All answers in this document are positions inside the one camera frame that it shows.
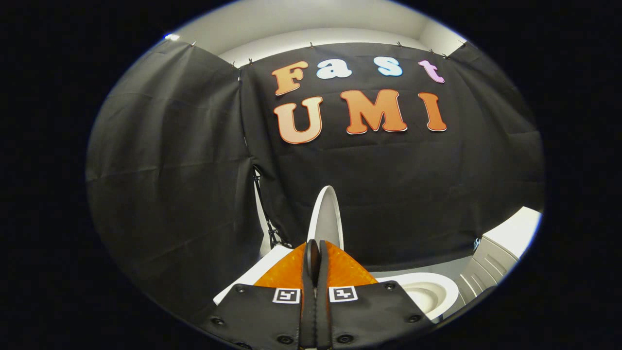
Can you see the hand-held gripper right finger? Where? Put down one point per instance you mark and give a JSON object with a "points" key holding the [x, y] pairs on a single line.
{"points": [[369, 316]]}

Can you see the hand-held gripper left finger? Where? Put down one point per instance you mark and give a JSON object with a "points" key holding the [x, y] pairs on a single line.
{"points": [[262, 316]]}

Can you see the white toilet lid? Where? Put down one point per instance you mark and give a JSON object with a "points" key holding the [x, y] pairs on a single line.
{"points": [[328, 218]]}

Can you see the black backdrop cloth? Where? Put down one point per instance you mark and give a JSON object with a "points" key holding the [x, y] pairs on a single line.
{"points": [[388, 184]]}

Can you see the white drawer cabinet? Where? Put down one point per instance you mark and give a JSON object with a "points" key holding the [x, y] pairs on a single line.
{"points": [[500, 253]]}

